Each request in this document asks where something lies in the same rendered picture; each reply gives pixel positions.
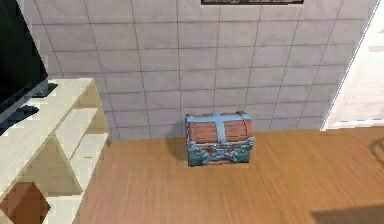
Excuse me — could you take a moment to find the black television set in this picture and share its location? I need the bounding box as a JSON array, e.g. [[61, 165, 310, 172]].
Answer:
[[0, 0, 59, 136]]

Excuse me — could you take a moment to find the brown and blue treasure chest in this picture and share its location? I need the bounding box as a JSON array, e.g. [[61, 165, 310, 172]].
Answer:
[[184, 111, 256, 168]]

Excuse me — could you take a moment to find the cream wooden shelf unit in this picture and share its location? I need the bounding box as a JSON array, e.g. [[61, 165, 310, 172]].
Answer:
[[0, 77, 110, 224]]

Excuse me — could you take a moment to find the brown box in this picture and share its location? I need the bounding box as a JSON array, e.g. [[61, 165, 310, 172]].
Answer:
[[0, 181, 52, 224]]

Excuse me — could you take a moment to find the dark framed wall picture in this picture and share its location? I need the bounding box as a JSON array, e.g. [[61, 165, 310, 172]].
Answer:
[[200, 0, 305, 6]]

